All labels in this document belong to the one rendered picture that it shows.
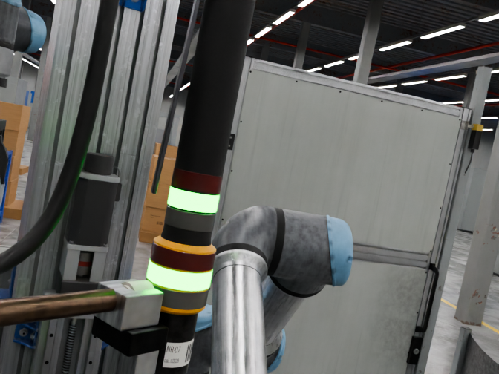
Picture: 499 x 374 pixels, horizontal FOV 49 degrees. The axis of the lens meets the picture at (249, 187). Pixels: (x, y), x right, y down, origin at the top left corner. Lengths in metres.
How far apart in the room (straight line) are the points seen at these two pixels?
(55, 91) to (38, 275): 0.41
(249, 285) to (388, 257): 1.78
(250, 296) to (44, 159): 0.63
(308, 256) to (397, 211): 1.65
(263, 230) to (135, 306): 0.54
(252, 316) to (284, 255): 0.15
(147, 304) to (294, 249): 0.55
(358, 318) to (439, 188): 0.69
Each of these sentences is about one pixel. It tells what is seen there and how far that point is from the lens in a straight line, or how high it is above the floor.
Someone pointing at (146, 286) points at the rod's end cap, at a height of 1.55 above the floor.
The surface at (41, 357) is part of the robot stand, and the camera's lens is 1.29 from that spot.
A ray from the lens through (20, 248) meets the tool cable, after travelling 0.30.
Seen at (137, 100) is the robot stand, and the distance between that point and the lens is 1.28.
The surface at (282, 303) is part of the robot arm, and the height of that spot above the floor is 1.38.
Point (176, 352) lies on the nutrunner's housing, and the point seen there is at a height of 1.51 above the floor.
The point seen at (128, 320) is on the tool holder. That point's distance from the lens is 0.34.
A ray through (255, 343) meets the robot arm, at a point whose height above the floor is 1.40.
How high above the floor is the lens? 1.65
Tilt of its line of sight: 4 degrees down
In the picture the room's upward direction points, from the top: 11 degrees clockwise
